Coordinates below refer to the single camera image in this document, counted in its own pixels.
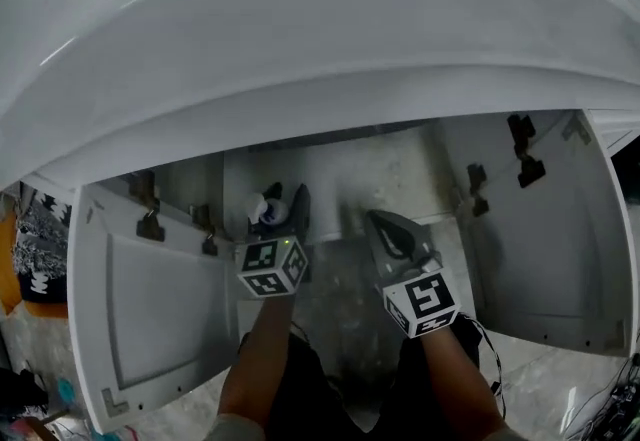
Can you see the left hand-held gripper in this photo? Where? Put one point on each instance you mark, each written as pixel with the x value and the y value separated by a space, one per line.
pixel 265 269

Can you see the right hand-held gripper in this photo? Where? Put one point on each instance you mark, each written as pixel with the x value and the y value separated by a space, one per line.
pixel 425 301

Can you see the white blue bottle item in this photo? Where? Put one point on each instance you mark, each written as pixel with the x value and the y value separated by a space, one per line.
pixel 267 211

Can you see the person's right forearm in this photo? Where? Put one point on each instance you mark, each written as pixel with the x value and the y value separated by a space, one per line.
pixel 462 379

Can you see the person's left forearm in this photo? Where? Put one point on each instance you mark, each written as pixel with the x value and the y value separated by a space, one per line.
pixel 260 359

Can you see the white sink cabinet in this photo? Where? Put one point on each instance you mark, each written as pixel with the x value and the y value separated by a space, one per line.
pixel 380 169

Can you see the dark metal door hinge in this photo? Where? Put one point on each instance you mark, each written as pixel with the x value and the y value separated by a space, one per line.
pixel 525 154
pixel 477 189
pixel 148 224
pixel 206 229

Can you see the white cabinet door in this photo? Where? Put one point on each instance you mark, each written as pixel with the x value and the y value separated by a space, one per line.
pixel 160 319
pixel 555 249

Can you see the black white patterned cloth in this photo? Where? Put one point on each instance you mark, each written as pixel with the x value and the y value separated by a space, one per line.
pixel 40 249

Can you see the small teal object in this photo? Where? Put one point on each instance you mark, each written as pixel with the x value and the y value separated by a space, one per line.
pixel 66 391

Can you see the grey metal corner bracket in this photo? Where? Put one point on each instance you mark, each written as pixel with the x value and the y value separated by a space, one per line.
pixel 111 406
pixel 575 131

